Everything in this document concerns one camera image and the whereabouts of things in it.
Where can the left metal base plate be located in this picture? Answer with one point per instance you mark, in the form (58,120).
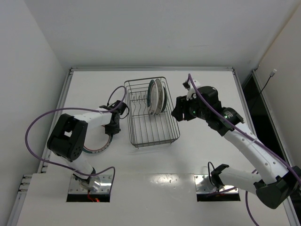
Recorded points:
(97,185)

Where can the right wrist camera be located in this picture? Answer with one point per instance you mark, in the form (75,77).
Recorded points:
(191,93)

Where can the grey wire dish rack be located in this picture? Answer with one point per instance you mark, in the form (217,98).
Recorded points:
(145,129)

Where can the white plate with characters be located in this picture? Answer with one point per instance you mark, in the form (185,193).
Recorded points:
(161,96)

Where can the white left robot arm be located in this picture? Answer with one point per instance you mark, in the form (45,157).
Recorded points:
(68,137)

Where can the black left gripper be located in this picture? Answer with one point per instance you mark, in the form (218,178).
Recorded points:
(113,128)

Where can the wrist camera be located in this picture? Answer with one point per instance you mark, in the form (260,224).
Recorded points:
(191,93)
(117,107)

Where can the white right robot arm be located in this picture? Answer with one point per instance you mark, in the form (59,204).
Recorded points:
(273,183)

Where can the metal base plate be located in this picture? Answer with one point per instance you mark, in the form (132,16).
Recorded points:
(97,185)
(204,187)

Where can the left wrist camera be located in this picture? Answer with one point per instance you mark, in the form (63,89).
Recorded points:
(117,107)

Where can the blue patterned green plate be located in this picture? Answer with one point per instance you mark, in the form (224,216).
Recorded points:
(165,100)

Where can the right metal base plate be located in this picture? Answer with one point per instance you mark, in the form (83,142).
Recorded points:
(204,187)

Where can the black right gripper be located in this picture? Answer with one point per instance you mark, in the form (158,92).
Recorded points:
(179,109)

